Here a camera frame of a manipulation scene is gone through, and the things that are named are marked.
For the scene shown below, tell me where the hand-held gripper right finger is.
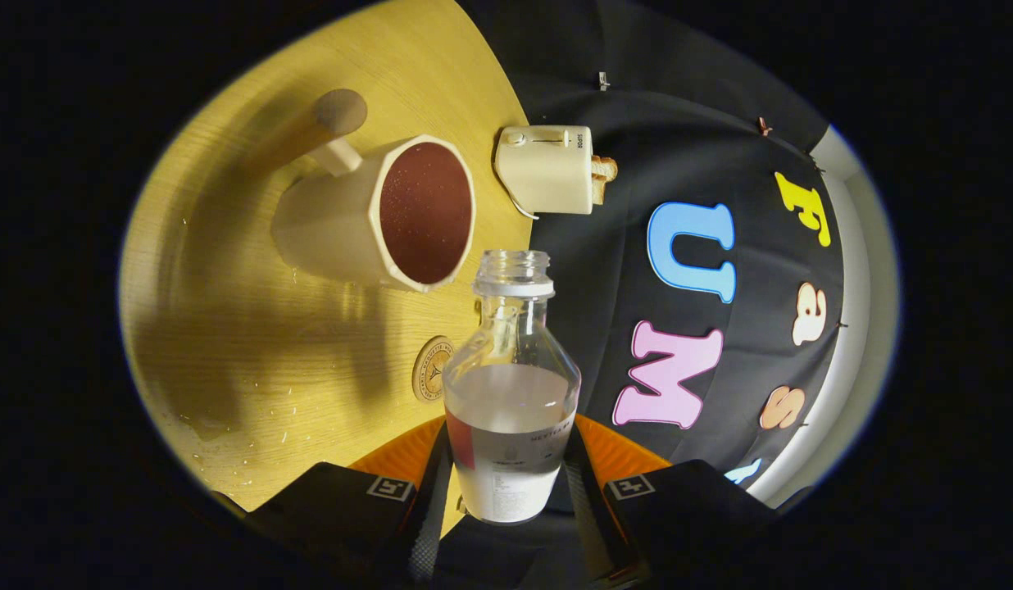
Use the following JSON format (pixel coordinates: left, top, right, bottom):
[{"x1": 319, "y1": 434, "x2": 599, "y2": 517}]
[{"x1": 564, "y1": 414, "x2": 779, "y2": 584}]

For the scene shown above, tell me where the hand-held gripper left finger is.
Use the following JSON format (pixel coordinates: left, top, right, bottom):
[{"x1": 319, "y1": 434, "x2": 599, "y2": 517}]
[{"x1": 243, "y1": 416, "x2": 457, "y2": 584}]

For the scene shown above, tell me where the round wooden coaster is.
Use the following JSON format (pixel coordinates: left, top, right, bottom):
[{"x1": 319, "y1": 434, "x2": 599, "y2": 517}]
[{"x1": 412, "y1": 335, "x2": 456, "y2": 402}]

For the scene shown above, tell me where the clear juice bottle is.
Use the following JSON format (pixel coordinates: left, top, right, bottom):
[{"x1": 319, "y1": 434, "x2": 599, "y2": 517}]
[{"x1": 443, "y1": 250, "x2": 582, "y2": 525}]

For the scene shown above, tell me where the cream cup with wooden handle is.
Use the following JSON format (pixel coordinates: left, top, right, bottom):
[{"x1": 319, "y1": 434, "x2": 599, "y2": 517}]
[{"x1": 271, "y1": 88, "x2": 477, "y2": 293}]

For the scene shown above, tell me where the wooden table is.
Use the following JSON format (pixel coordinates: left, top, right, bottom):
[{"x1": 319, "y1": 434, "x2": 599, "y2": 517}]
[{"x1": 117, "y1": 0, "x2": 534, "y2": 538}]

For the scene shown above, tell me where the cream toaster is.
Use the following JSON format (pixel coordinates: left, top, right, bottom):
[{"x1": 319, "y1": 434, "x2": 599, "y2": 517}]
[{"x1": 494, "y1": 125, "x2": 596, "y2": 216}]

